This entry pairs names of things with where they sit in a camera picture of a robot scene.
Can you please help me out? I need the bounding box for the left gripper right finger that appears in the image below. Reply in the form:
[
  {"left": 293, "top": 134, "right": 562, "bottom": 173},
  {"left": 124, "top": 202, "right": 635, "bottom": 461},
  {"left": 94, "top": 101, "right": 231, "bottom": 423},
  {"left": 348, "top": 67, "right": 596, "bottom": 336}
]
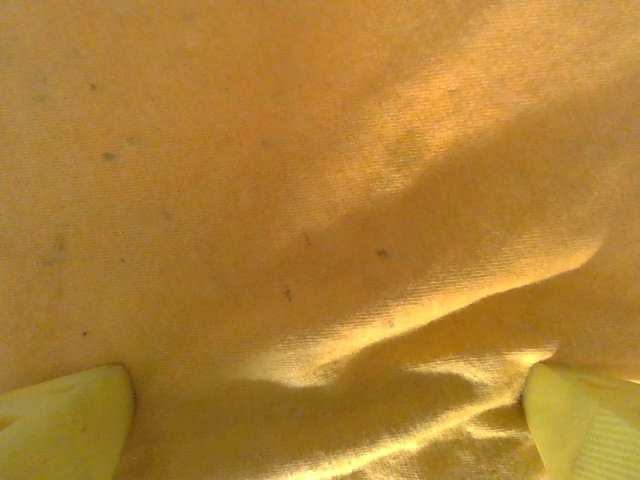
[{"left": 522, "top": 362, "right": 640, "bottom": 480}]

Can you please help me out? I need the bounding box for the yellow t-shirt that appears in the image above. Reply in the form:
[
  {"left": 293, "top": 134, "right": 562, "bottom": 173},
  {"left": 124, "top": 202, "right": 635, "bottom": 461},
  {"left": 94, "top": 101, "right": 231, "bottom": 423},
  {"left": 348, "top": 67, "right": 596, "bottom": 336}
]
[{"left": 0, "top": 0, "right": 640, "bottom": 480}]

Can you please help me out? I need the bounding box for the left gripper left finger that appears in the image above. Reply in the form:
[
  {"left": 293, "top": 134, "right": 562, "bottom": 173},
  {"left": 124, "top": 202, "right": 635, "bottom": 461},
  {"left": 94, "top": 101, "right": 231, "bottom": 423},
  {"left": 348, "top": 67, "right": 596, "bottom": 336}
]
[{"left": 0, "top": 363, "right": 135, "bottom": 480}]

